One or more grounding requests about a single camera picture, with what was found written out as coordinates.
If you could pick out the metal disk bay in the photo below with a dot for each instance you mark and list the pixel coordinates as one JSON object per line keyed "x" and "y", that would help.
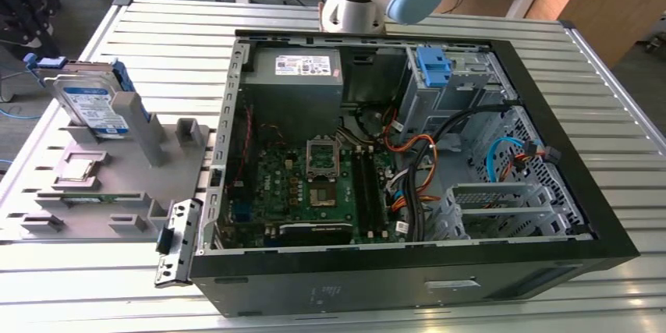
{"x": 499, "y": 212}

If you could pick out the metal expansion bracket latch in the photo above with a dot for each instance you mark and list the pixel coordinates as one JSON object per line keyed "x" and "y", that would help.
{"x": 179, "y": 239}

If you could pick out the metal drive cage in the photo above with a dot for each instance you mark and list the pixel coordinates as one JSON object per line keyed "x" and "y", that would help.
{"x": 458, "y": 91}

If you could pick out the grey parts rack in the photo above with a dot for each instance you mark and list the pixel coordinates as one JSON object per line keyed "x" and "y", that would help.
{"x": 129, "y": 192}

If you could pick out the grey power supply unit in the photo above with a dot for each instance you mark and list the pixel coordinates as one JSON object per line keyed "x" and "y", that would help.
{"x": 296, "y": 83}

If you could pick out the blue drive cage latch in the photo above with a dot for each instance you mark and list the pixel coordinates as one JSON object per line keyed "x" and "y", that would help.
{"x": 432, "y": 68}

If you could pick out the black graphics card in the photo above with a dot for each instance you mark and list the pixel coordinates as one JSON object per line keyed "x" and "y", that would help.
{"x": 312, "y": 231}

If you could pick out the black RAM slot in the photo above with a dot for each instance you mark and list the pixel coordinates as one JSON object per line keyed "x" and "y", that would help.
{"x": 376, "y": 192}
{"x": 363, "y": 192}

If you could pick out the black open PC case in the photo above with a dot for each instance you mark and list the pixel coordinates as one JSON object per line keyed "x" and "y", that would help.
{"x": 364, "y": 282}

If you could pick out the green RAM stick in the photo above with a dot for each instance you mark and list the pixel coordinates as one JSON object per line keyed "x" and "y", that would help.
{"x": 88, "y": 198}

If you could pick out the silver CPU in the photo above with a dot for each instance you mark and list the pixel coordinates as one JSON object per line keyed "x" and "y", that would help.
{"x": 77, "y": 169}

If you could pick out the green motherboard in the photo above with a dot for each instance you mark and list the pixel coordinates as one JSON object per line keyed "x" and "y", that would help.
{"x": 275, "y": 177}

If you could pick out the CPU socket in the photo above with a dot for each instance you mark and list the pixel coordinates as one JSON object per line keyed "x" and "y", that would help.
{"x": 323, "y": 194}

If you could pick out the hard disk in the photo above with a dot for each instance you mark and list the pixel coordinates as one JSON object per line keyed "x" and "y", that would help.
{"x": 90, "y": 103}

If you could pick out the blue expansion slot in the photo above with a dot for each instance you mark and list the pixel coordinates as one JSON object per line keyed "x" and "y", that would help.
{"x": 241, "y": 212}

